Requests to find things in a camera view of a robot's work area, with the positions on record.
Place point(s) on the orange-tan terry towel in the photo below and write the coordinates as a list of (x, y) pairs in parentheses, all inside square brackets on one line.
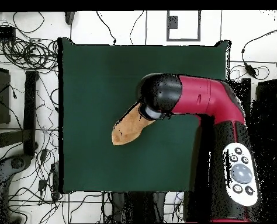
[(129, 126)]

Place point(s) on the dark green table cloth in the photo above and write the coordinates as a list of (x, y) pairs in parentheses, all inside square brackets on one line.
[(94, 93)]

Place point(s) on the dark grey floor socket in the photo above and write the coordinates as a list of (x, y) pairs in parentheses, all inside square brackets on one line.
[(173, 22)]

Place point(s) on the small black plug adapter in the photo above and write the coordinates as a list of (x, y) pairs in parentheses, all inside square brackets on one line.
[(42, 184)]

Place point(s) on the small dark oval device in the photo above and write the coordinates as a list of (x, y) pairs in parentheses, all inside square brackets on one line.
[(69, 17)]

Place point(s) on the grey tripod base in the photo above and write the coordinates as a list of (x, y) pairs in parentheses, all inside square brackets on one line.
[(3, 177)]

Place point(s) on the black power strip box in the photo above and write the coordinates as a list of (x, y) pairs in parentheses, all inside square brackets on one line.
[(0, 32)]

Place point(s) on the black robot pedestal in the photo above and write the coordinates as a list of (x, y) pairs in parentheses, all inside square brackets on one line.
[(138, 207)]

